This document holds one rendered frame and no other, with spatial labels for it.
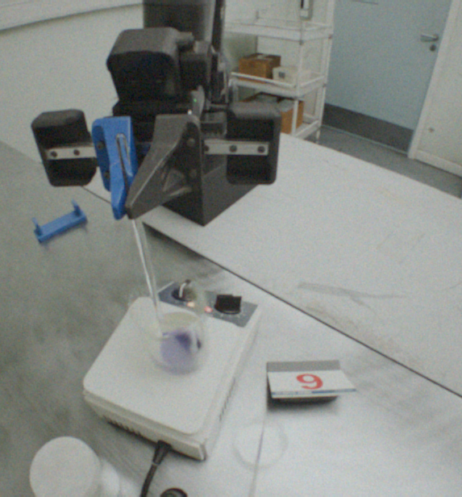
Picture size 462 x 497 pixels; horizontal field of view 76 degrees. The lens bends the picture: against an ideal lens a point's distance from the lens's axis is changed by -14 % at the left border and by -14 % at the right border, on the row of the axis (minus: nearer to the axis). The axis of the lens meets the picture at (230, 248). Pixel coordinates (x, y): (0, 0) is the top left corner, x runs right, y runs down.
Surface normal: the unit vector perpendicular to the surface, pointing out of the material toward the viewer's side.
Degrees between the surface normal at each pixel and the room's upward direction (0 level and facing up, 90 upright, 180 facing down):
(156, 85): 112
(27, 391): 0
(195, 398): 0
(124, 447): 0
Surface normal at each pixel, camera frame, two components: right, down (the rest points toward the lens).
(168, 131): -0.01, -0.04
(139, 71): -0.06, 0.91
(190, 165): -0.02, 0.68
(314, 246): 0.00, -0.73
